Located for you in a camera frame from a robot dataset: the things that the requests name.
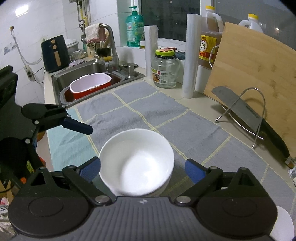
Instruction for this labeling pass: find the white jug yellow cap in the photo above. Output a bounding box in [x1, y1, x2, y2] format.
[239, 13, 263, 33]

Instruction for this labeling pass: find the glass jar green lid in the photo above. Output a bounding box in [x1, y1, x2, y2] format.
[151, 48, 180, 89]

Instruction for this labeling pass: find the black air fryer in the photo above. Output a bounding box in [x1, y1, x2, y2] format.
[41, 35, 69, 73]

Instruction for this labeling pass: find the white power strip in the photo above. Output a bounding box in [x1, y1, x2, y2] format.
[24, 65, 35, 81]

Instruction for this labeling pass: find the oval white deep plate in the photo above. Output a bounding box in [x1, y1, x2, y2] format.
[270, 206, 295, 241]

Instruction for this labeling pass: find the green dish soap bottle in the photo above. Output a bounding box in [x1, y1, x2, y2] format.
[125, 6, 144, 48]

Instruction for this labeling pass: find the sink soap dispenser pump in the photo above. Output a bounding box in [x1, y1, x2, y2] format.
[122, 63, 138, 79]

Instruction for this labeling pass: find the steel sink faucet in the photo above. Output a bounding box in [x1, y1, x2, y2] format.
[86, 23, 120, 72]

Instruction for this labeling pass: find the short white plastic-bag roll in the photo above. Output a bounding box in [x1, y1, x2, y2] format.
[144, 26, 158, 79]

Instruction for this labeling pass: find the pink dish cloth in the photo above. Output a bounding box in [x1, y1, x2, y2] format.
[85, 24, 109, 44]

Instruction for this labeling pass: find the kitchen cleaver black handle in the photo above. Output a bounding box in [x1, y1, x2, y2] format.
[211, 86, 291, 159]

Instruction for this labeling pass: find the white bowl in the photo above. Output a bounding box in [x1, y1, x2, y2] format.
[99, 128, 175, 197]

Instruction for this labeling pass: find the grey and blue checked mat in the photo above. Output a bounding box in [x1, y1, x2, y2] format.
[47, 81, 295, 218]

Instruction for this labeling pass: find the brown oil jug yellow cap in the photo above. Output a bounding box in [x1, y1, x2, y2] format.
[199, 6, 224, 69]

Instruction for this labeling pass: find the tall white plastic-wrap roll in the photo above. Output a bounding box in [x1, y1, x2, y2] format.
[182, 14, 202, 98]

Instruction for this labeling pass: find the bamboo cutting board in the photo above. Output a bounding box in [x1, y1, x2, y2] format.
[204, 22, 295, 157]

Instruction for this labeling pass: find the stainless steel sink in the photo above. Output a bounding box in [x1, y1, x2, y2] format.
[51, 60, 145, 107]

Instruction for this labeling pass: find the red and white basin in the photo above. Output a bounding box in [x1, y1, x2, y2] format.
[69, 73, 112, 99]

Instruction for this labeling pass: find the metal wire board rack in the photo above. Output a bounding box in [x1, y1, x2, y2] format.
[212, 86, 266, 149]

